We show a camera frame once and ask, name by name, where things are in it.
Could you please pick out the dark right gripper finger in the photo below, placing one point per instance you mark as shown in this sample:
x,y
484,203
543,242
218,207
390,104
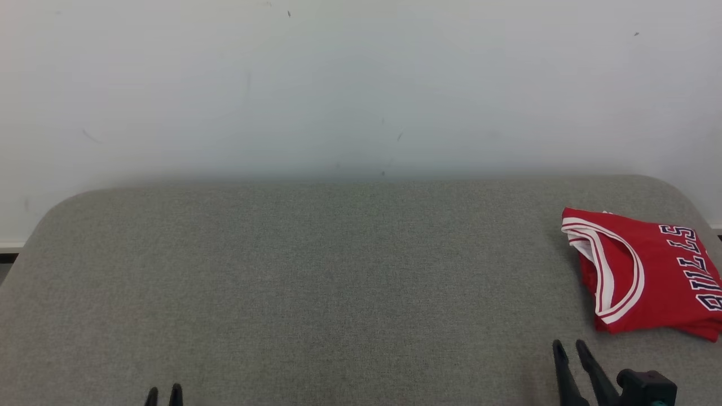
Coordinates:
x,y
599,383
567,383

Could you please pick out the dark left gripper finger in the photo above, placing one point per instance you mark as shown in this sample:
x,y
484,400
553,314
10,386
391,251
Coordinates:
x,y
151,398
176,397

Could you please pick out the red jersey white sleeves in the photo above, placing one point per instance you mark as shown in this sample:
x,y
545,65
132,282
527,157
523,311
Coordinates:
x,y
660,270

